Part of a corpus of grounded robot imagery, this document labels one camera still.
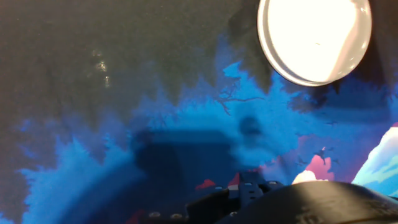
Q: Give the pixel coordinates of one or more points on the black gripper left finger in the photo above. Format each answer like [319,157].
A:
[205,207]

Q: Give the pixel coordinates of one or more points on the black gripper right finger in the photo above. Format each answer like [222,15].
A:
[250,189]

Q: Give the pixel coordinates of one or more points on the blue landscape print mat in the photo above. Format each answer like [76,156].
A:
[93,93]

